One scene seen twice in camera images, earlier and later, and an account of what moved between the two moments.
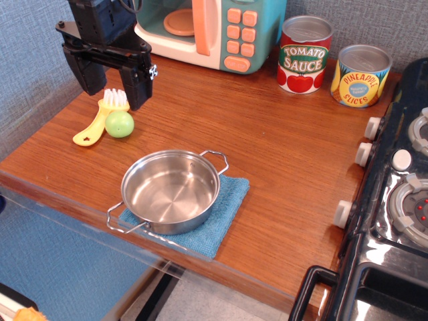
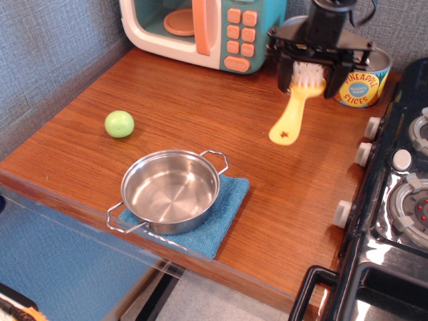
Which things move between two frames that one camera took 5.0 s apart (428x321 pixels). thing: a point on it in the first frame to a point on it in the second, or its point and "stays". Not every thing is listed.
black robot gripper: [103, 31] to [323, 36]
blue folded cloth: [204, 240] stays
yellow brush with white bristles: [113, 101] to [308, 81]
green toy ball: [119, 124] stays
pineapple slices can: [360, 75] stays
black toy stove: [384, 264] stays
